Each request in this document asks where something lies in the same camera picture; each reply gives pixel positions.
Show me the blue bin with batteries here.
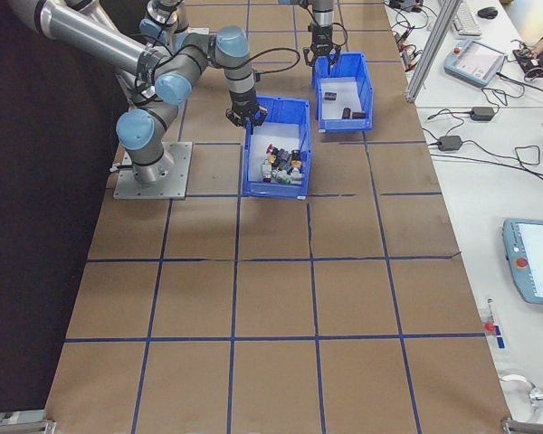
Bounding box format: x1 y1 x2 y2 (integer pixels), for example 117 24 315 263
310 51 374 135

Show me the blue bin with push buttons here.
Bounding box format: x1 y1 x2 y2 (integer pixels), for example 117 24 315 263
241 93 312 201

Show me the dark grey device box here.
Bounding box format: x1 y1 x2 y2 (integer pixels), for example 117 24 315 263
388 0 429 14

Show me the pile of small mixed parts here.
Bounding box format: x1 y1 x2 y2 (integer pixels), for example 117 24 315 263
252 124 305 185

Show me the white foam bin liner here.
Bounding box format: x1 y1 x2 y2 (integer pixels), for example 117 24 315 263
319 77 367 121

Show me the white keyboard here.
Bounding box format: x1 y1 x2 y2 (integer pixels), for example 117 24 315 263
452 1 483 37

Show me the teach pendant pink screen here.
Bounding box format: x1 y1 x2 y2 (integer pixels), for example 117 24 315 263
443 38 511 90

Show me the black power adapter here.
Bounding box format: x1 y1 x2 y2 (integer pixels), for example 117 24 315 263
436 134 463 152
470 106 498 123

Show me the small black electronic device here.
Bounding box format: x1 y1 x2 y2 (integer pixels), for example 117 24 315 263
511 47 540 70

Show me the teach pendant white screen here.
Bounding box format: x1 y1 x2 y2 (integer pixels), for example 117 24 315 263
500 217 543 309

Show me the white curved strip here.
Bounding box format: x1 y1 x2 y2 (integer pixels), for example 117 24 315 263
497 370 535 391

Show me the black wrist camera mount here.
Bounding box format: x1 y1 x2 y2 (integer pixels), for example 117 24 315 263
310 23 335 44

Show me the aluminium profile post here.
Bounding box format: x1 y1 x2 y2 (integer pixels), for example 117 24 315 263
405 0 463 105

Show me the black velcro strap white print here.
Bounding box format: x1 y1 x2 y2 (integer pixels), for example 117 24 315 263
137 47 158 90

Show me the black adapter cable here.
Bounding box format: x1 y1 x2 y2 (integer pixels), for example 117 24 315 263
426 86 526 124
423 128 543 182

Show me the black frame cover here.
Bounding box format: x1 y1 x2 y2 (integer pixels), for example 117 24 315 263
0 0 124 420

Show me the metal frame bar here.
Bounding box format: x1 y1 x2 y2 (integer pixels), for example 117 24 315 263
0 408 58 434

